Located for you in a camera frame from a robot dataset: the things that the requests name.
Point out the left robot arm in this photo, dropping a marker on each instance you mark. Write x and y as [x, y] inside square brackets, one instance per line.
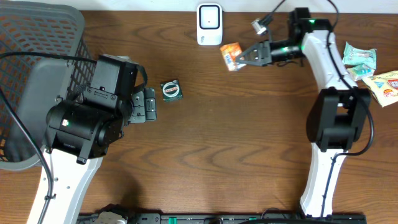
[76, 139]

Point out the dark green round-label box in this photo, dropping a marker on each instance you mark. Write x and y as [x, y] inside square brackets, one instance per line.
[171, 91]

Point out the small teal tissue pack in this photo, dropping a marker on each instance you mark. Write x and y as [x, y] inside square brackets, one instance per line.
[360, 72]

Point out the grey plastic shopping basket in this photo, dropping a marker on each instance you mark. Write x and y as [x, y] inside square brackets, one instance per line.
[32, 85]

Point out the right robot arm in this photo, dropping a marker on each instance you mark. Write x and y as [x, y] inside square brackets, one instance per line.
[337, 117]

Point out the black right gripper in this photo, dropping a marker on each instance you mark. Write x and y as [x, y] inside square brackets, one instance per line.
[260, 54]

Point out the orange small tissue pack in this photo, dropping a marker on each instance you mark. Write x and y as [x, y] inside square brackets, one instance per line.
[229, 53]

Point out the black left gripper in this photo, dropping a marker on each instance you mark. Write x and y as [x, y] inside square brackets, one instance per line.
[143, 112]

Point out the teal wipes pouch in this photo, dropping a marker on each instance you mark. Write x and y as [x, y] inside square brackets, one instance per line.
[354, 56]

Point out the white barcode scanner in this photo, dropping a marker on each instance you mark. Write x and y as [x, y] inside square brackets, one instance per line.
[209, 24]

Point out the yellow wet wipes pack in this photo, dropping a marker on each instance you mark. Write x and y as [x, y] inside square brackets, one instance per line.
[383, 87]

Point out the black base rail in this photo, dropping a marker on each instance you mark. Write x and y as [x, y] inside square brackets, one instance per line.
[117, 214]

